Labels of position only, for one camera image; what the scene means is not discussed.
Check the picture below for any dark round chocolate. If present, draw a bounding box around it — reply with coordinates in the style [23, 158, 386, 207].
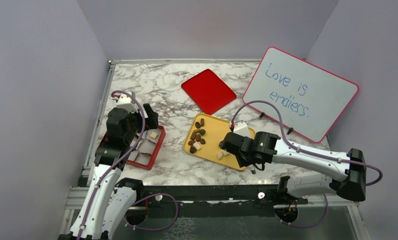
[189, 146, 197, 154]

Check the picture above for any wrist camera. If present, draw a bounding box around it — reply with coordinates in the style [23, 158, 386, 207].
[230, 121, 251, 138]
[111, 93, 138, 114]

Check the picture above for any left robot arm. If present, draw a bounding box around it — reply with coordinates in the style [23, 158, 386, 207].
[58, 103, 158, 240]

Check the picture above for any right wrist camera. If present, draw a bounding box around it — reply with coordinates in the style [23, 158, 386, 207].
[230, 121, 251, 138]

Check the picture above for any yellow plastic tray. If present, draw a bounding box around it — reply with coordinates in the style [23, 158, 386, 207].
[183, 113, 246, 171]

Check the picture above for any red box lid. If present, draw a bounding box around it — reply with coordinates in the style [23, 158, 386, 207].
[181, 69, 237, 115]

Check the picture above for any black mounting rail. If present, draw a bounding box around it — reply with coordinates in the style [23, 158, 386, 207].
[125, 184, 307, 220]

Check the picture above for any white square chocolate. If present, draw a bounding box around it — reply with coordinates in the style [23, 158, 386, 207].
[150, 131, 158, 139]

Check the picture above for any pink framed whiteboard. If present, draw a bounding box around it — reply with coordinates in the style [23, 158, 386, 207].
[242, 46, 360, 143]

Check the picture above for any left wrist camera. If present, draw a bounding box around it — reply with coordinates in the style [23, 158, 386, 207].
[111, 93, 138, 114]

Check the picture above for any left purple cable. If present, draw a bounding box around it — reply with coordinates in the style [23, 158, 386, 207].
[76, 90, 179, 239]

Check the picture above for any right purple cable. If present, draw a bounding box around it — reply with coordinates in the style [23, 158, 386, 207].
[230, 100, 384, 229]

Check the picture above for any red compartment box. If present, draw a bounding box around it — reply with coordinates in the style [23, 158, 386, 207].
[94, 125, 166, 171]

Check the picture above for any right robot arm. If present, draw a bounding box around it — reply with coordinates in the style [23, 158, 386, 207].
[220, 131, 366, 204]

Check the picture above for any white chocolate bar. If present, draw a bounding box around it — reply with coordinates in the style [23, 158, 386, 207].
[193, 142, 201, 150]

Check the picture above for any purple cable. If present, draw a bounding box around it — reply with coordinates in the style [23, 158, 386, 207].
[76, 90, 179, 239]
[230, 100, 384, 229]

